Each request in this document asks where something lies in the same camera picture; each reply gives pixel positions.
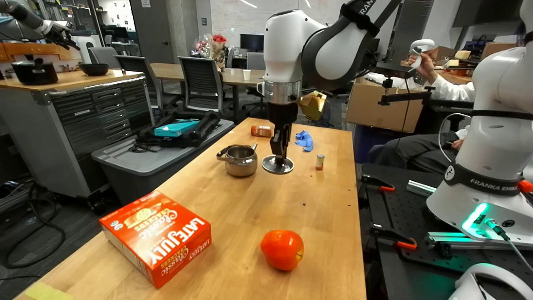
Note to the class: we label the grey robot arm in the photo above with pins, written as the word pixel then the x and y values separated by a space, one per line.
pixel 31 18

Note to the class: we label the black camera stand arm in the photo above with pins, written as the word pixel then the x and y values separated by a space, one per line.
pixel 409 96

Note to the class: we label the black pot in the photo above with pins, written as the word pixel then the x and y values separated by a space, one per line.
pixel 34 73

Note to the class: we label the blue glove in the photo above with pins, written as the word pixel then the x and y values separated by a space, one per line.
pixel 304 140

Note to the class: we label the orange cracker box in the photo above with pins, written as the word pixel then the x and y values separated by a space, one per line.
pixel 155 238

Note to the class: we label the aluminium rail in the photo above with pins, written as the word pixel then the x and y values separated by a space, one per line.
pixel 460 236

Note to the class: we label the small white capped bottle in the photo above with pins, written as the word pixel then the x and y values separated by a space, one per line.
pixel 320 161

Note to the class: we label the wooden office table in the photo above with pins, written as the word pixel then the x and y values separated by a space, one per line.
pixel 239 75

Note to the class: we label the orange red tomato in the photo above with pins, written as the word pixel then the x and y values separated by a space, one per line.
pixel 282 250

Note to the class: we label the black bowl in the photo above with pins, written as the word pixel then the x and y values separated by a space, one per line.
pixel 94 68

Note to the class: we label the yellow sticky pad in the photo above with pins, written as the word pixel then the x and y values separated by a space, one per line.
pixel 47 291

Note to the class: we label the black backpack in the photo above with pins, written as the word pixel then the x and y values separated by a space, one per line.
pixel 192 136

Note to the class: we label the black optical breadboard table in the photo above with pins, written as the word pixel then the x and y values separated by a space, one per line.
pixel 405 271

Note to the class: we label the white curved plastic object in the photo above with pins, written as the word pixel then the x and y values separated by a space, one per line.
pixel 489 270

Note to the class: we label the flower bouquet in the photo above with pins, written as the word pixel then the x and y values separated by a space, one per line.
pixel 214 43

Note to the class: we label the white handheld controller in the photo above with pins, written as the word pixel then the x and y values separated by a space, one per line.
pixel 422 46

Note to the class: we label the black computer monitor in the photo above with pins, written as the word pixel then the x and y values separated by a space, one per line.
pixel 252 41

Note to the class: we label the seated person white shirt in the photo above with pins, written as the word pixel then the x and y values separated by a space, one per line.
pixel 417 150

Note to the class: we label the wooden box on cabinet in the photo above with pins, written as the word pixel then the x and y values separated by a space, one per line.
pixel 34 50

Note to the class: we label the steel kettle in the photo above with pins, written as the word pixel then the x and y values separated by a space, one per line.
pixel 240 163

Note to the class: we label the cardboard box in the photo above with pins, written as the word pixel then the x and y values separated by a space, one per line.
pixel 377 113

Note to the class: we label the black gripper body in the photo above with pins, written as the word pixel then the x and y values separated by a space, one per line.
pixel 284 116

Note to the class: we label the teal pouch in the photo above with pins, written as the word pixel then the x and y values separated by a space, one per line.
pixel 175 128

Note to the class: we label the yellow green wrist camera mount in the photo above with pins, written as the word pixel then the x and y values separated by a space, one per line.
pixel 314 105

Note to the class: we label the grey drawer cabinet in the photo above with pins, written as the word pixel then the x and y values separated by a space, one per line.
pixel 60 133

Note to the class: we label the grey mesh office chair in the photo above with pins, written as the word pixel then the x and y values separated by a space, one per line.
pixel 200 83
pixel 135 63

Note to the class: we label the grey low cart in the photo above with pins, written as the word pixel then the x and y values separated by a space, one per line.
pixel 144 166

